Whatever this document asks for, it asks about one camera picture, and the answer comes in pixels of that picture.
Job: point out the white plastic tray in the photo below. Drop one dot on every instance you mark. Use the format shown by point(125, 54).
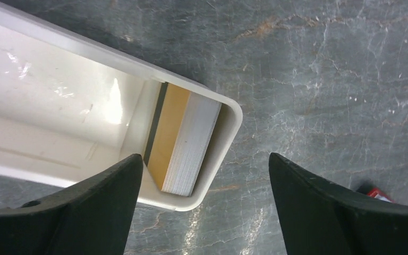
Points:
point(71, 107)

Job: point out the red card holder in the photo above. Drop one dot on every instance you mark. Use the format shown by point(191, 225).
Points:
point(378, 194)

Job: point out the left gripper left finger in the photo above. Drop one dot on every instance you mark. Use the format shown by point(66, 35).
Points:
point(90, 217)

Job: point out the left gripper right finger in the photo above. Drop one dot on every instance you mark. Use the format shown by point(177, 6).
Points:
point(318, 216)

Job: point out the stack of credit cards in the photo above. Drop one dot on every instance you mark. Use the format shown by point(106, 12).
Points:
point(179, 137)

